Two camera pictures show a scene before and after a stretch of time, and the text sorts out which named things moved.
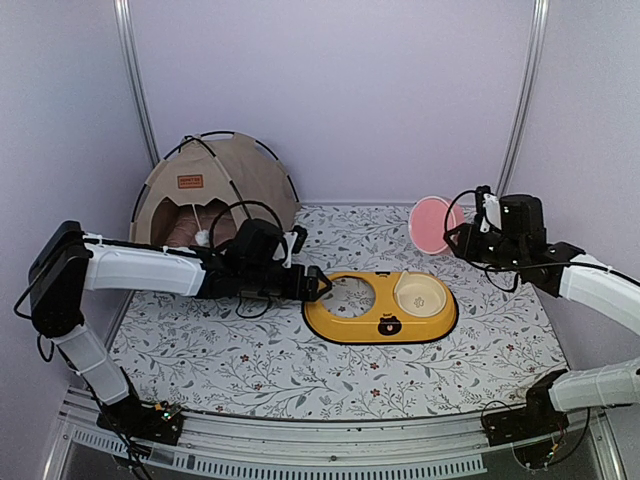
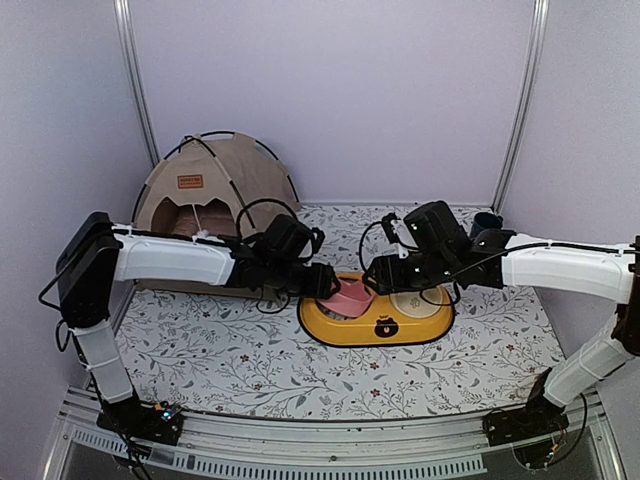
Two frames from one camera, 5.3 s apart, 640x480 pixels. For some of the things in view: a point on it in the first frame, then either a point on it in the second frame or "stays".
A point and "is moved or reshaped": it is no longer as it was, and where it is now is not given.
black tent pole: (207, 134) stays
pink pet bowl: (428, 220) is moved or reshaped
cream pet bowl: (419, 295) stays
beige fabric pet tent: (206, 184) stays
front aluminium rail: (355, 449) stays
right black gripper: (466, 249) → (388, 279)
